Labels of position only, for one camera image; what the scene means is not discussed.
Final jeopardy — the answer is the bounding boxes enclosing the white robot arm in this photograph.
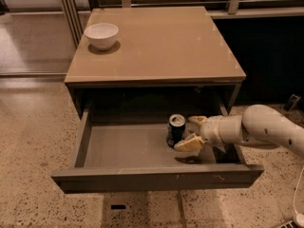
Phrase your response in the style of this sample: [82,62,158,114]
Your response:
[174,104,304,158]

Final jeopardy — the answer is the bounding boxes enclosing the white cable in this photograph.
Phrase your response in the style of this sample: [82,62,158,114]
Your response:
[292,166,304,228]

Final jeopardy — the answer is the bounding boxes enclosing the white ceramic bowl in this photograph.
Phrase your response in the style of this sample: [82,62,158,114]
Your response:
[85,23,119,50]

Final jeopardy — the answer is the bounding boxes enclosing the grey cabinet with glass top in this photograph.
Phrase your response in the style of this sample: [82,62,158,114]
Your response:
[65,7,245,114]

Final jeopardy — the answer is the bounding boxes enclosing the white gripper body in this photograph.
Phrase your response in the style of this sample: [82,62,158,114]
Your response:
[199,115,244,146]

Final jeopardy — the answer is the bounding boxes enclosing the open grey top drawer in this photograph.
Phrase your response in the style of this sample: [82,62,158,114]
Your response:
[51,107,264,193]

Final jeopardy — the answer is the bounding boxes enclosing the metal door frame post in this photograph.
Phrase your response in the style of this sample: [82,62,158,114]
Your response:
[61,0,83,48]

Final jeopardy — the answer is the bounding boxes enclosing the small dark floor bracket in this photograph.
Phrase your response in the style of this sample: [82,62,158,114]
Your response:
[283,94,301,111]

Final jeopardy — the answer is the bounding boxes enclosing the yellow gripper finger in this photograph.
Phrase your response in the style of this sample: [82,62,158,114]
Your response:
[174,133,205,152]
[188,116,207,126]

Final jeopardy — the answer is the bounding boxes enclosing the dark pepsi can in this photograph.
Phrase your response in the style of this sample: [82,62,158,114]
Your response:
[166,114,186,147]

